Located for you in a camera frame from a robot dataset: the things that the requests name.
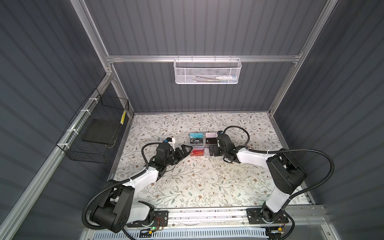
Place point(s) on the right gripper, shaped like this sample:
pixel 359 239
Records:
pixel 215 147

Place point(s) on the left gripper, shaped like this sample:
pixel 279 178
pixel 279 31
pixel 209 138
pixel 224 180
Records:
pixel 183 153

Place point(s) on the clear acrylic card holder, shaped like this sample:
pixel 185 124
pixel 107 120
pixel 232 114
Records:
pixel 206 147

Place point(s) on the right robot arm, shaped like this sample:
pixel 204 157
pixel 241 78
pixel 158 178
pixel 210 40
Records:
pixel 285 171

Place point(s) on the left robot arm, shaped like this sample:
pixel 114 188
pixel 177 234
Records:
pixel 116 206

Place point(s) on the black card right column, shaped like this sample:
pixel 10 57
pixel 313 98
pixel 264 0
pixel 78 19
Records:
pixel 211 141

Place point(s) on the pink VIP card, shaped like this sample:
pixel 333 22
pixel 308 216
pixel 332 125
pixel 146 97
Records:
pixel 211 135

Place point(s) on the teal VIP card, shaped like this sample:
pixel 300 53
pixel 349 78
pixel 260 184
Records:
pixel 196 138

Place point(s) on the yellow marker pen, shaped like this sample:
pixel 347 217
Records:
pixel 123 117

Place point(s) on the pens in white basket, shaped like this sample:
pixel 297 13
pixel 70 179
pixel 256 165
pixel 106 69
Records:
pixel 220 79

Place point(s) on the black pad in basket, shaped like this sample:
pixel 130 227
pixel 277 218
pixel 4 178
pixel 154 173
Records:
pixel 101 132

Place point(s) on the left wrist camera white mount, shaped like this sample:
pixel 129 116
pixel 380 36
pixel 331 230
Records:
pixel 170 141

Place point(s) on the white wire mesh basket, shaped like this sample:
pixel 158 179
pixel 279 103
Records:
pixel 186 69

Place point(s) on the black wire basket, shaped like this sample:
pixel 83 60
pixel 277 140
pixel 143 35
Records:
pixel 101 107

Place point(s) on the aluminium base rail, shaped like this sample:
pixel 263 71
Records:
pixel 232 216

